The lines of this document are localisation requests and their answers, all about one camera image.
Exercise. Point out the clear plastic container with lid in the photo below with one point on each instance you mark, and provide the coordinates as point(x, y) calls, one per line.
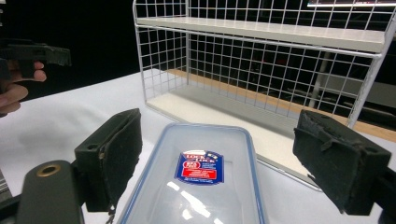
point(199, 177)

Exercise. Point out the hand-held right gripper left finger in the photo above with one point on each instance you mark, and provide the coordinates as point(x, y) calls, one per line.
point(109, 158)

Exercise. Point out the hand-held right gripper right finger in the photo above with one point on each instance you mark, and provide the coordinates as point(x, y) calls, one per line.
point(339, 168)

